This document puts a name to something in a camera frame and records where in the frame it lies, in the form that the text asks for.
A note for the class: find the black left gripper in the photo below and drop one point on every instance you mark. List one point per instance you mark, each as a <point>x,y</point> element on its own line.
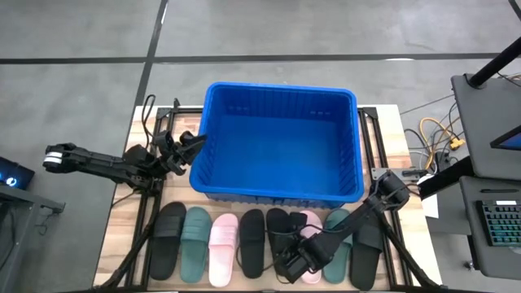
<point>169,160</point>

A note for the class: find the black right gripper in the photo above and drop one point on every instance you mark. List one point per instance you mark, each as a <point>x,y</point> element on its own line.
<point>299,258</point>

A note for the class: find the green rubber slide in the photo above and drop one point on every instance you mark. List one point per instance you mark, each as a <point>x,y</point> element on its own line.
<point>338,266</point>
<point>195,244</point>

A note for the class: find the pink rubber slide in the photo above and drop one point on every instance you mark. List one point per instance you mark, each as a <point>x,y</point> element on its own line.
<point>314,221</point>
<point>223,252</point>

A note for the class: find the black rubber slide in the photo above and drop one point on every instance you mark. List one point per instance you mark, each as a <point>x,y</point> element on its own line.
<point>364,260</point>
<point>252,244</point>
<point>167,244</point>
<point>277,221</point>

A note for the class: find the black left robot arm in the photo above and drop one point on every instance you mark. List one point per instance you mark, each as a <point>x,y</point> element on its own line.
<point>93,163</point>

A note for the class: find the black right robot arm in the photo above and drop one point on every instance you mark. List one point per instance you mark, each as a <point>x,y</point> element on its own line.
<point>346,224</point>

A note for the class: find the blue plastic bin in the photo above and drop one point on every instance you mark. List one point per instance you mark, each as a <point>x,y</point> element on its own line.
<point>277,154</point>

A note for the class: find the grey mounting plate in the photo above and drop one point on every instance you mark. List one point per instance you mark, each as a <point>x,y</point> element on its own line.
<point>376,172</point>

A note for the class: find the white paper sheet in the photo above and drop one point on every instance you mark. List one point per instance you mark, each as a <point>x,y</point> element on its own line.
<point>430,207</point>

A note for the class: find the black bar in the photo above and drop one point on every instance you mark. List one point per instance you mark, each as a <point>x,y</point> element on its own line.
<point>445,179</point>

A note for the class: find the black computer blue light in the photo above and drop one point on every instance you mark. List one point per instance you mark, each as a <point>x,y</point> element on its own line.
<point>18,173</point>

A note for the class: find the grey metal desk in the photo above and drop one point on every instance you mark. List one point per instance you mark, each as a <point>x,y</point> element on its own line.
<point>12,244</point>

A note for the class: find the backlit keyboard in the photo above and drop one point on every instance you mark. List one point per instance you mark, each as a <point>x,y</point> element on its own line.
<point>502,224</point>

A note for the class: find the black pen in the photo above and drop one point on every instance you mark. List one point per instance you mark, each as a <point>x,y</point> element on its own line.
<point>498,190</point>

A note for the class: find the black tablet screen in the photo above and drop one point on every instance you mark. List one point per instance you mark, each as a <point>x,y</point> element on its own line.
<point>510,141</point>

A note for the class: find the black pole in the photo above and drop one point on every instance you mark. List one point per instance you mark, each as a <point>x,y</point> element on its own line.
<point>494,63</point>

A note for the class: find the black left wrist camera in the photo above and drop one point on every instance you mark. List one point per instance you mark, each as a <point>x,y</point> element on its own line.
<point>163,140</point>

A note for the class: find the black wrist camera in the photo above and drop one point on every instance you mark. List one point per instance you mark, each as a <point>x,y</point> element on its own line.
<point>298,220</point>
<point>163,140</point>

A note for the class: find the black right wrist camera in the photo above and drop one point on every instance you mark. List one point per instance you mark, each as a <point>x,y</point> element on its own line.
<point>298,220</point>

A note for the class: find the black aluminium frame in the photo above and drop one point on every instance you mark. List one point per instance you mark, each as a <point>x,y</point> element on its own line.
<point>163,113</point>

